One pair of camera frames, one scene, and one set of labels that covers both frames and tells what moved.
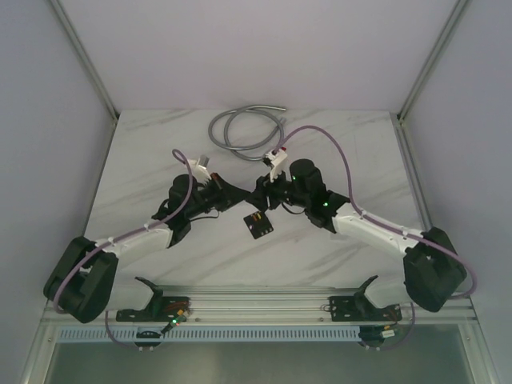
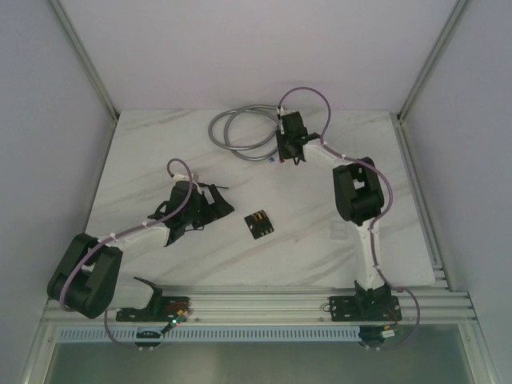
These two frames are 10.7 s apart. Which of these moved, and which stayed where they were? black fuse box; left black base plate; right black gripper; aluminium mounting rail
Moved: right black gripper
Stayed: black fuse box; aluminium mounting rail; left black base plate
